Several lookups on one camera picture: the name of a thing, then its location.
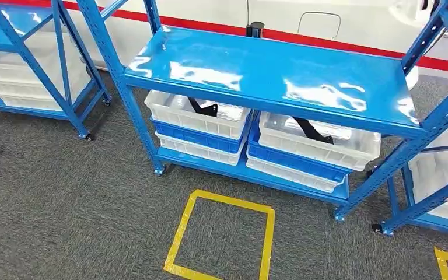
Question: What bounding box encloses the blue metal shelf rack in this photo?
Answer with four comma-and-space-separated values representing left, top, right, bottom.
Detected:
75, 0, 448, 223
0, 0, 113, 141
378, 0, 448, 239

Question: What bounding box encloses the black bracket part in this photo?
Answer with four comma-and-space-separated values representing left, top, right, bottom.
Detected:
187, 96, 219, 118
291, 116, 335, 146

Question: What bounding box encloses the black stanchion post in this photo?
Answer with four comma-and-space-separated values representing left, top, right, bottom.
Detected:
245, 21, 266, 39

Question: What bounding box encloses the yellow floor tape square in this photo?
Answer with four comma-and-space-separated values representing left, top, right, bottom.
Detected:
163, 188, 277, 280

